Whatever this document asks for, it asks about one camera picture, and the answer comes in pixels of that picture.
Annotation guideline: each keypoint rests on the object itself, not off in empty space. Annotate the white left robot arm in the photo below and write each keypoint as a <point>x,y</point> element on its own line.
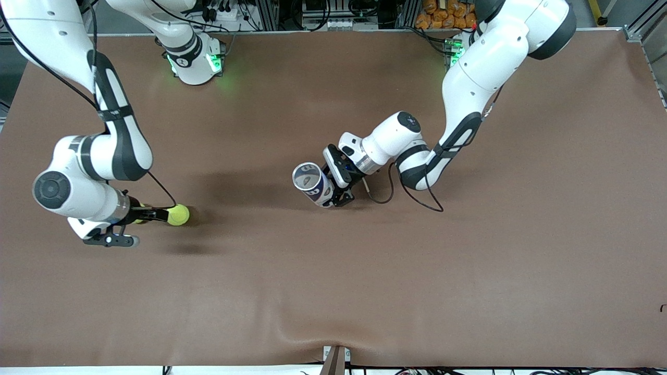
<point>495,62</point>

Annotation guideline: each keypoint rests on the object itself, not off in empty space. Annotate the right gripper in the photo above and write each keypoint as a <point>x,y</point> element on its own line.
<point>138,213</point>

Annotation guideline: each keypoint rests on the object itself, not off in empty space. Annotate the clear tennis ball can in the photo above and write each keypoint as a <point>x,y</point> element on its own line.
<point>320,192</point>

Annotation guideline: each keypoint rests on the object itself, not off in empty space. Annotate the aluminium frame corner rail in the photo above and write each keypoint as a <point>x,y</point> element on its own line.
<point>638,28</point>

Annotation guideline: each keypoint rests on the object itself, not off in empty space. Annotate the yellow pole black foot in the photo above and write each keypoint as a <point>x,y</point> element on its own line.
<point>598,10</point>

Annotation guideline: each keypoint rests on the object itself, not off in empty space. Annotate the aluminium frame post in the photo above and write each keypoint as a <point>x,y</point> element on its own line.
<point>409,13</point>
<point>266,14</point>

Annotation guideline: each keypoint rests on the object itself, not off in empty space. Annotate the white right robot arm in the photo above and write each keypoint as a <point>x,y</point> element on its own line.
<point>78,200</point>

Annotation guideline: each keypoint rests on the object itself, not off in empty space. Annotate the white power strip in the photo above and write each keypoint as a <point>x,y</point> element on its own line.
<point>225,13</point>

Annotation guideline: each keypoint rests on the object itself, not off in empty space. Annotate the pile of orange items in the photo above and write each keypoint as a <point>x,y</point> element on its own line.
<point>443,15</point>

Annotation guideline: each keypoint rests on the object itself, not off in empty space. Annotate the brown table mat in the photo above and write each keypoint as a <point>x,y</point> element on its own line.
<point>333,291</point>

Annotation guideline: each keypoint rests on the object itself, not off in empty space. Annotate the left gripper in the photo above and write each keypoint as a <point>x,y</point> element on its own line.
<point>352,183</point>

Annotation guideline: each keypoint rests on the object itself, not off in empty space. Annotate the metal table edge clamp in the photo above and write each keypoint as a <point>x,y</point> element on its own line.
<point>336,359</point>

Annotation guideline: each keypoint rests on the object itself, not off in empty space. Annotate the white slotted connector strip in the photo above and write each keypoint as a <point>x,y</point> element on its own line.
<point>341,24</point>

